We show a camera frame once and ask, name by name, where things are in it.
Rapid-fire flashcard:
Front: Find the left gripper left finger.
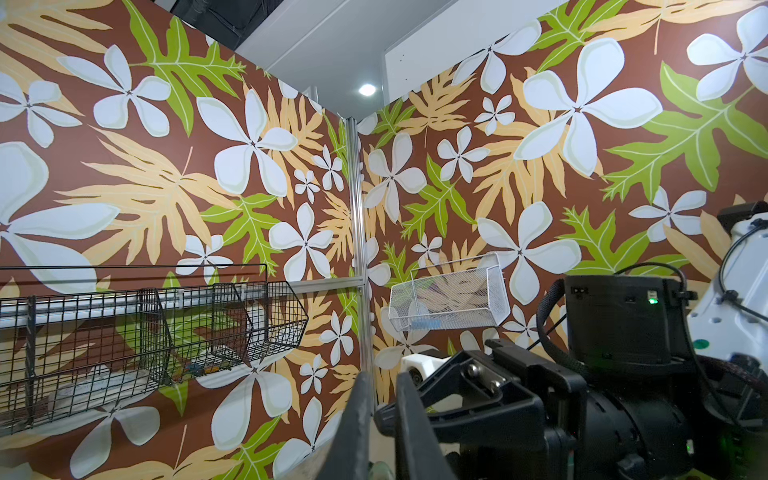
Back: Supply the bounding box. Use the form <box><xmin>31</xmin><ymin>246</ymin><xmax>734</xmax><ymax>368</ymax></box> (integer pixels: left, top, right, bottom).
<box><xmin>316</xmin><ymin>372</ymin><xmax>373</xmax><ymax>480</ymax></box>

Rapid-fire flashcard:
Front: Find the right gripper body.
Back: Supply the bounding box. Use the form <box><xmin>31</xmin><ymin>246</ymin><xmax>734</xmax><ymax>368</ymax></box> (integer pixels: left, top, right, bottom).
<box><xmin>374</xmin><ymin>341</ymin><xmax>588</xmax><ymax>479</ymax></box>

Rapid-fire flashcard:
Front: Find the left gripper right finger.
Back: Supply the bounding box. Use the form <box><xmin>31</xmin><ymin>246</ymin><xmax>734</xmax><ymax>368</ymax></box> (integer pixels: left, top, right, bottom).
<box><xmin>394</xmin><ymin>373</ymin><xmax>456</xmax><ymax>480</ymax></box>

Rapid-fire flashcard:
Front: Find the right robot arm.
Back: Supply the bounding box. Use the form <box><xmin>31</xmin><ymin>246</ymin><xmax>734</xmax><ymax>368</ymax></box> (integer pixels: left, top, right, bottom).
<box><xmin>374</xmin><ymin>201</ymin><xmax>767</xmax><ymax>479</ymax></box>

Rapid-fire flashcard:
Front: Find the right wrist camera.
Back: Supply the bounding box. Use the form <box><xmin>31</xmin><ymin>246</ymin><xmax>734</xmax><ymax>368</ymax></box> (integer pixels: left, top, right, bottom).
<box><xmin>400</xmin><ymin>354</ymin><xmax>449</xmax><ymax>386</ymax></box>

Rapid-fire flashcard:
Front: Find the white wire basket right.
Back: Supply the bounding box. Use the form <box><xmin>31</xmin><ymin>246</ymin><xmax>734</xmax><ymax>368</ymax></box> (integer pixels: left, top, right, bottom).
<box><xmin>388</xmin><ymin>253</ymin><xmax>511</xmax><ymax>331</ymax></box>

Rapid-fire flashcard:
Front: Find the black wire basket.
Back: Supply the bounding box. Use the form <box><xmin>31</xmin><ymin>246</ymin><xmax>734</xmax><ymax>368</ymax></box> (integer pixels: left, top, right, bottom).
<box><xmin>1</xmin><ymin>264</ymin><xmax>309</xmax><ymax>436</ymax></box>

